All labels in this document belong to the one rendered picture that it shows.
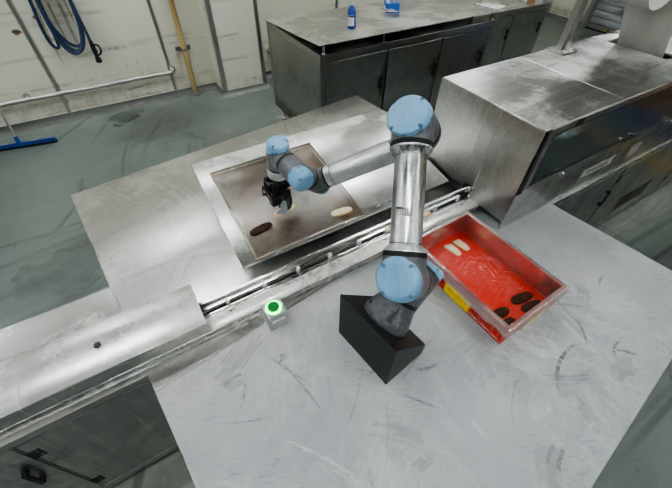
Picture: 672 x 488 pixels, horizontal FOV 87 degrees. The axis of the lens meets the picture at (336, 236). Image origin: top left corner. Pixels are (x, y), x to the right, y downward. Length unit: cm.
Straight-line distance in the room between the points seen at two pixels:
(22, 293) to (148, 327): 184
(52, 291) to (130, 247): 131
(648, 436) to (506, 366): 130
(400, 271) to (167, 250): 104
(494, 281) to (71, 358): 144
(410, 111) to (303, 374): 83
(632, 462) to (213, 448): 194
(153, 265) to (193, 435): 69
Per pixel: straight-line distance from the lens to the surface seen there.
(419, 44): 354
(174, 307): 130
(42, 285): 302
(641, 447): 249
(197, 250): 157
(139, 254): 165
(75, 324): 155
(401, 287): 90
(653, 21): 246
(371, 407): 117
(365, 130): 195
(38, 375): 136
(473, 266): 153
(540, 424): 130
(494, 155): 163
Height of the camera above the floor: 193
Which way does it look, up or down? 46 degrees down
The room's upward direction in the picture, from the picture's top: 1 degrees clockwise
